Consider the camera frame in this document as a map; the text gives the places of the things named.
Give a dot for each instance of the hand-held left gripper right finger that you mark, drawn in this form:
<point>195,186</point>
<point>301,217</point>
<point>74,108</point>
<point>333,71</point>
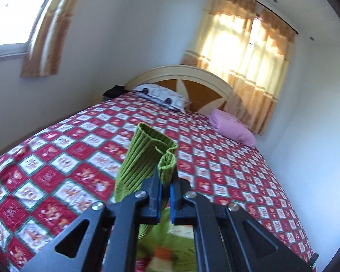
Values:
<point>173,204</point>

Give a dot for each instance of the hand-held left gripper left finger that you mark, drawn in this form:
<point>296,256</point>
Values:
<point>159,201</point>

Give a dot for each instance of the green knit sweater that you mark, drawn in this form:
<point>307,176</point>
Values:
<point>141,158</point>

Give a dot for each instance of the pink pillow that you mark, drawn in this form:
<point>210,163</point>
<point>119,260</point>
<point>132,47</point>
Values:
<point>232,127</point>

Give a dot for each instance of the red checkered printed blanket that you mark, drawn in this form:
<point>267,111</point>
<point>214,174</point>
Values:
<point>73,147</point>

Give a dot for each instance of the white patterned pillow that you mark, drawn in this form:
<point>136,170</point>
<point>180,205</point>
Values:
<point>161,95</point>

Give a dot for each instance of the black bag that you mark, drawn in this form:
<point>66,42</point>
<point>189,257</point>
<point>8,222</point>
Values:
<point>114,91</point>

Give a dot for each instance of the cream and brown headboard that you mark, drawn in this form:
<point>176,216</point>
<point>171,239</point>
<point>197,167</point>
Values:
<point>187,73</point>

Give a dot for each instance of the long yellow patterned curtain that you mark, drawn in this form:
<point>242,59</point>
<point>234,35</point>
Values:
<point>243,48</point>

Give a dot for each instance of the short yellow patterned curtain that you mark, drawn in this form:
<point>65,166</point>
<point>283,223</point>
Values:
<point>51,34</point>

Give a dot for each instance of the black curtain rod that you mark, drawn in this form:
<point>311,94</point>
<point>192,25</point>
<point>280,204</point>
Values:
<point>296,32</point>

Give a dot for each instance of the bright window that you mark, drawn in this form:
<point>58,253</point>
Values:
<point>11,19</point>

